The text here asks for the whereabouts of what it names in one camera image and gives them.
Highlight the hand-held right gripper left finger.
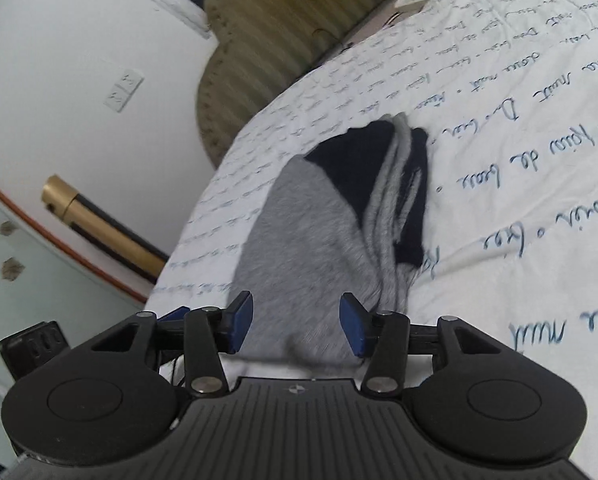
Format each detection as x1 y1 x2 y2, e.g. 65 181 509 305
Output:
91 290 255 401

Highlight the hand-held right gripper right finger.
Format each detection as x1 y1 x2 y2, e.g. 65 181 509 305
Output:
339 292 486 400

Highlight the grey knit garment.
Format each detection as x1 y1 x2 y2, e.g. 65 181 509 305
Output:
233 112 430 367

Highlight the navy garment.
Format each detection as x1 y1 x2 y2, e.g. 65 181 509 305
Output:
304 121 430 268

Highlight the gold and black tube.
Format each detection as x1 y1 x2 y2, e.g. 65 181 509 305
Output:
41 175 171 285

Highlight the black power strip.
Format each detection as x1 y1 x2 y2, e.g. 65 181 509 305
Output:
0 321 72 381

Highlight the white bedsheet with blue writing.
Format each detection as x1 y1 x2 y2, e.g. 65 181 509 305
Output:
144 0 598 480

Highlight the tan padded headboard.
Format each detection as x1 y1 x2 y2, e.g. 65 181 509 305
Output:
197 0 432 170

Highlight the white double wall switch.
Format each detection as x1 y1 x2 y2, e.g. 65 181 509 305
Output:
104 67 144 113

